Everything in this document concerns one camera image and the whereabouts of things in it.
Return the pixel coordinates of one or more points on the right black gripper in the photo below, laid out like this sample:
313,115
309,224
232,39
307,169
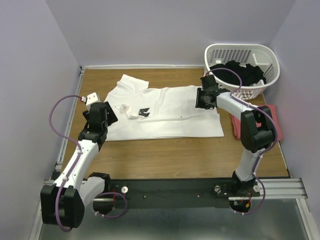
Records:
198,104

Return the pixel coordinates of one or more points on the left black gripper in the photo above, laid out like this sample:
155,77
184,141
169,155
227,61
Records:
112,117

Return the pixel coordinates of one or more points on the white printed t-shirt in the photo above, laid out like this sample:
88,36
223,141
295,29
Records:
146,113

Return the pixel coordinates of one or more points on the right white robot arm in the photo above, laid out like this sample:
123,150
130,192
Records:
258,131

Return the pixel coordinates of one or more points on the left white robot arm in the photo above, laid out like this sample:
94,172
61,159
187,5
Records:
63,203

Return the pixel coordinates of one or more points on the folded red t-shirt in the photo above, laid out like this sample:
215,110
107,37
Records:
237,125

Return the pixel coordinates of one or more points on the white plastic laundry basket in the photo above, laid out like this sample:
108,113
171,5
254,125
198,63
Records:
255,54

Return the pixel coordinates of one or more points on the black clothes in basket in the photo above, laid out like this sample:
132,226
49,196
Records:
249,74

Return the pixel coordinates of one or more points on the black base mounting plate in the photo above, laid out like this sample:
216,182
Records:
115,204

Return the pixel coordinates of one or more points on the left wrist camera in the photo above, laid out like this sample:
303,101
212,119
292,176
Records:
90,99

